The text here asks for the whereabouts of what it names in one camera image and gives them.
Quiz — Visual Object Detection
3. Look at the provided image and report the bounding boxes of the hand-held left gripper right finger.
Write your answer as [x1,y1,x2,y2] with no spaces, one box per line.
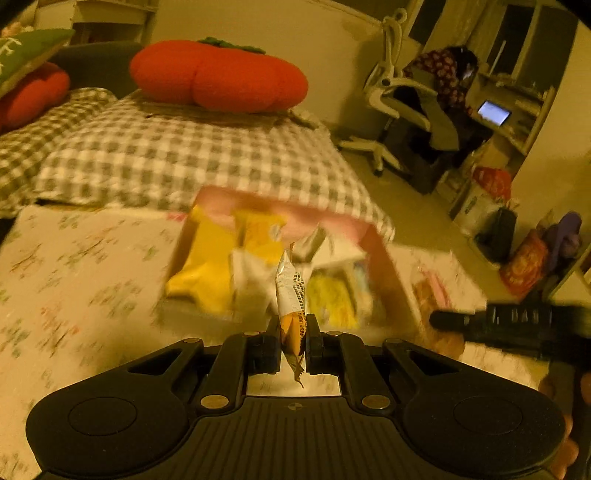
[305,314,462,411]

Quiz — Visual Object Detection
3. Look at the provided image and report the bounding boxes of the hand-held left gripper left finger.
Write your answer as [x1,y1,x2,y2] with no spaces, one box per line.
[124,314,282,411]

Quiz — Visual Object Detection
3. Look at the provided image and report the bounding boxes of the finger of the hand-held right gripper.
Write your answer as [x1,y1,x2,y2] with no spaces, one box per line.
[429,308,490,332]

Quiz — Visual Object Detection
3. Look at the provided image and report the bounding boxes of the white and orange snack packet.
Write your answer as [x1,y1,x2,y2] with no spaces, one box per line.
[274,242,309,388]

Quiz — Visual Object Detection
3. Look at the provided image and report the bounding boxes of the pink box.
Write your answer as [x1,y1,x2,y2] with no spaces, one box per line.
[157,186,423,330]

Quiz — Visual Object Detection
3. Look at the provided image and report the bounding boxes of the plain yellow snack packet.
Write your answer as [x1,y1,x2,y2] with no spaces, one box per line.
[165,205,241,315]

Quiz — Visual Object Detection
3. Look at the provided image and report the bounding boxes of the printed yellow snack packet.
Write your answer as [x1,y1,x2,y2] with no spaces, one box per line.
[231,210,284,264]

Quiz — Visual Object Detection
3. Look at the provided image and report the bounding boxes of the person's right hand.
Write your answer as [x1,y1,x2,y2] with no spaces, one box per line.
[538,369,580,467]

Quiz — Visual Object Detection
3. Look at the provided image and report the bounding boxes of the pink snack packet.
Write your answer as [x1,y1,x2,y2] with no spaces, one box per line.
[411,270,451,315]

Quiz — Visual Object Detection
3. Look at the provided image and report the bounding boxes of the pale yellow snack packet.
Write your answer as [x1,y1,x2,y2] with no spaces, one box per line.
[307,270,356,326]

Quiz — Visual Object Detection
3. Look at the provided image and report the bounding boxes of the orange and red bag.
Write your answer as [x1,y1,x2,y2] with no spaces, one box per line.
[501,226,555,296]

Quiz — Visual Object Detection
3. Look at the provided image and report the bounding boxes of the black bag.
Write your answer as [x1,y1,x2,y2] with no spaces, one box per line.
[475,205,518,264]

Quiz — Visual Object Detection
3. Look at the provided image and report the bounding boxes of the red and white bag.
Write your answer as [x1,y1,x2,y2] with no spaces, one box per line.
[455,166,513,236]

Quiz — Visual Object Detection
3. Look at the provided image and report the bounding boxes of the floral tablecloth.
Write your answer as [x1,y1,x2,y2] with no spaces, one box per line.
[0,205,573,480]

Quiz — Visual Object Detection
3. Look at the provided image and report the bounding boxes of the checked ottoman blanket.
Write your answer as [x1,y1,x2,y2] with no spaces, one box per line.
[34,90,395,241]

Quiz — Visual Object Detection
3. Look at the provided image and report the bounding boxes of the lit tablet screen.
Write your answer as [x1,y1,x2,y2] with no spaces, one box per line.
[477,100,512,126]

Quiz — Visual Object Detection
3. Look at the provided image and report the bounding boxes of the white desk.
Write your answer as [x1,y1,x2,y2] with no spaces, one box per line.
[475,69,559,158]

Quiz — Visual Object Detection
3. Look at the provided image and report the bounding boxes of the white office chair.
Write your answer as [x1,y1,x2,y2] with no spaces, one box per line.
[339,9,444,178]

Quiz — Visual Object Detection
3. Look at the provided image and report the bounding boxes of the orange persimmon cushion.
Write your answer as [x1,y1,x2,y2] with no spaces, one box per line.
[129,37,309,113]

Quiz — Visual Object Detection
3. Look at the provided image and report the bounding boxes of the checked sofa blanket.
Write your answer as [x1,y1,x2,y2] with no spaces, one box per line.
[0,88,118,217]

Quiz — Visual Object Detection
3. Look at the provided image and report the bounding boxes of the dark sofa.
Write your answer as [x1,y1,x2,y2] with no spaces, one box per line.
[46,41,144,100]

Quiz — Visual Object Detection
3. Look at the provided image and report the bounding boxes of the small red cushion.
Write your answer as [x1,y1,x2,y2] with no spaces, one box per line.
[0,62,71,132]

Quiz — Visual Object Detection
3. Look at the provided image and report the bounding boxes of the white shelf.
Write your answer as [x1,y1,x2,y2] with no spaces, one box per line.
[34,0,158,47]

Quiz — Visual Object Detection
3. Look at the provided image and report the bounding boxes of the green snowflake pillow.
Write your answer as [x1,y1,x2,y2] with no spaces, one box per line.
[0,28,75,97]

